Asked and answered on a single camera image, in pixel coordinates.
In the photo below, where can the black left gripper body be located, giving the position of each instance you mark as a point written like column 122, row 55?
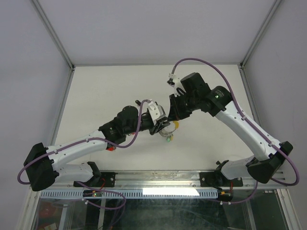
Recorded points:
column 151, row 127

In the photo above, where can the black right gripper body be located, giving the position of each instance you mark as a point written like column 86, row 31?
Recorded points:
column 191, row 104

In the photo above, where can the large grey keyring yellow handle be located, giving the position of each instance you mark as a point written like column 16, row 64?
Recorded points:
column 169, row 131

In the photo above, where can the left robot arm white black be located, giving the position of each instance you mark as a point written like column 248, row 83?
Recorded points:
column 45, row 166

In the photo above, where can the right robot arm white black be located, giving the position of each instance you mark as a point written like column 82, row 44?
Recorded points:
column 192, row 93

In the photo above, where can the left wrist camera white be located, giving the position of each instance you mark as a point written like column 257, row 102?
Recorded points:
column 155, row 110

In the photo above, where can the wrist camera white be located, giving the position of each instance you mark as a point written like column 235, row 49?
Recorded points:
column 155, row 110
column 176, row 84

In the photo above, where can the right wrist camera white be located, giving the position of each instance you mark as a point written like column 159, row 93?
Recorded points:
column 176, row 84

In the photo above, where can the aluminium mounting rail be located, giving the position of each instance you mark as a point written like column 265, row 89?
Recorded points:
column 139, row 179

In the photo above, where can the grey slotted cable duct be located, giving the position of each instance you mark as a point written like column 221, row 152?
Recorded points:
column 130, row 194

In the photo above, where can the right aluminium frame post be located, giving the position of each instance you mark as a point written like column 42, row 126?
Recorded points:
column 261, row 31

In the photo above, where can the aluminium frame post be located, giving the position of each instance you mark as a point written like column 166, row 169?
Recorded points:
column 261, row 31
column 52, row 33

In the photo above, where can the left aluminium frame post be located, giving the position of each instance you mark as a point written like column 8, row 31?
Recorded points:
column 52, row 33

